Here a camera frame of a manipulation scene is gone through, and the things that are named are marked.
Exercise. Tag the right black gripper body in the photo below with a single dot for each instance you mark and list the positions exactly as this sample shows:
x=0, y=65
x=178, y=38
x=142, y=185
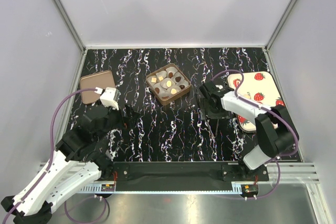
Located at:
x=215, y=113

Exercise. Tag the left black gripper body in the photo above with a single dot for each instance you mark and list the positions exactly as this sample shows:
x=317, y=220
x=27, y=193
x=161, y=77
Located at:
x=126, y=122

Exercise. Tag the silver metal tongs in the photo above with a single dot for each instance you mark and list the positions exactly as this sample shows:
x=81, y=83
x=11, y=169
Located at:
x=216, y=127

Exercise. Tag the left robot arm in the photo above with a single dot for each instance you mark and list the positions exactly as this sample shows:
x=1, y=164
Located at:
x=79, y=158

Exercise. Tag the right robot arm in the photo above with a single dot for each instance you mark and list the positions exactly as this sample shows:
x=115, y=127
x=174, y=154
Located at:
x=274, y=127

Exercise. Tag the white paper cup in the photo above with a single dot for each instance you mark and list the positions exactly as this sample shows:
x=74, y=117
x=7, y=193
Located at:
x=165, y=95

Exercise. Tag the brown tin box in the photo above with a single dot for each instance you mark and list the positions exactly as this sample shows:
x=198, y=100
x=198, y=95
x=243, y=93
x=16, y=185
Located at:
x=158, y=81

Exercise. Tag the strawberry pattern tray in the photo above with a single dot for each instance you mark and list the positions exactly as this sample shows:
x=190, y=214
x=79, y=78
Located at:
x=259, y=87

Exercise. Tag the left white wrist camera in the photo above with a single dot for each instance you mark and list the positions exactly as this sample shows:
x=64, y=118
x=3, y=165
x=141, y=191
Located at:
x=109, y=97

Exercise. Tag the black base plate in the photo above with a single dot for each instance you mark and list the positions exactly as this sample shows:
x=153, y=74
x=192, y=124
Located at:
x=177, y=177

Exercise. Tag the white cable duct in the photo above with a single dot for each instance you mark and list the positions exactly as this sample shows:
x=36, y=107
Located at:
x=98, y=188

